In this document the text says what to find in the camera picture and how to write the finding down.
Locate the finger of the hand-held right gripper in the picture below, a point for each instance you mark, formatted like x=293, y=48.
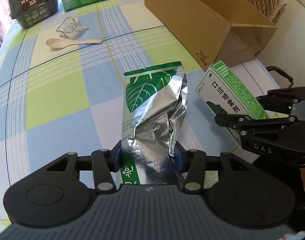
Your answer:
x=282, y=97
x=230, y=121

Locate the silver foil bag green leaf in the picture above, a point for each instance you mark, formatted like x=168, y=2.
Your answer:
x=152, y=110

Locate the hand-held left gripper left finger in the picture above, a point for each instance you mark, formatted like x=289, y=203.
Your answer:
x=116, y=160

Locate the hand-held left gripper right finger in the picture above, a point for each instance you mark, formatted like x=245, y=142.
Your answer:
x=180, y=160

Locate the green and white box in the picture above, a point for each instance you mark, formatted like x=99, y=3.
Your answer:
x=225, y=90

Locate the wooden spoon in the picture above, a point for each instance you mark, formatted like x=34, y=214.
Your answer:
x=67, y=43

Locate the checkered cloth desktop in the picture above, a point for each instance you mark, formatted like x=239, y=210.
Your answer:
x=54, y=92

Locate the cardboard box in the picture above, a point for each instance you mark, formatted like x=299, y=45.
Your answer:
x=205, y=22

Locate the black metal bar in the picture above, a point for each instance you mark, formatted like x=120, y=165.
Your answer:
x=280, y=72

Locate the dark instant food tub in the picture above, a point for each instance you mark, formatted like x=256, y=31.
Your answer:
x=32, y=5

